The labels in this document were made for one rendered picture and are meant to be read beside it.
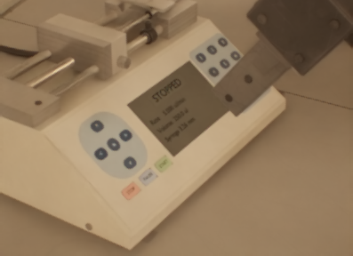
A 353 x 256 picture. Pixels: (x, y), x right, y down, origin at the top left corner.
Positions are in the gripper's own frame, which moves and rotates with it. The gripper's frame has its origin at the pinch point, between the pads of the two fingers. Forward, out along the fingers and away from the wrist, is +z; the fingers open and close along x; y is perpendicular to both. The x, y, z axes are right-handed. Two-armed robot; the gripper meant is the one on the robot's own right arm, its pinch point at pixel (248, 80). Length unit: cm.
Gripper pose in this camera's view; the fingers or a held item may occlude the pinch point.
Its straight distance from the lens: 60.3
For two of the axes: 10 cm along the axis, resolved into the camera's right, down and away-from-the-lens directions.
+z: -4.9, 5.1, 7.0
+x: 5.6, -4.4, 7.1
